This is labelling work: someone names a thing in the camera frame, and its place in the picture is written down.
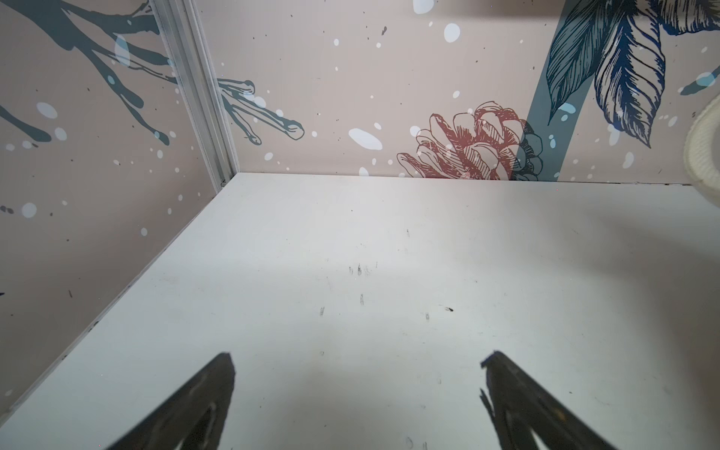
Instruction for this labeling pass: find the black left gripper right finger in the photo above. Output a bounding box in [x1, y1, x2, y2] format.
[480, 351, 613, 449]

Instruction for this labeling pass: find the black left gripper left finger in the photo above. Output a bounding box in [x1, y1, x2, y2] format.
[110, 352, 236, 450]

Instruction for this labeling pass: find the cream canvas tote bag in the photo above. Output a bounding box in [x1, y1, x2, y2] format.
[684, 97, 719, 207]

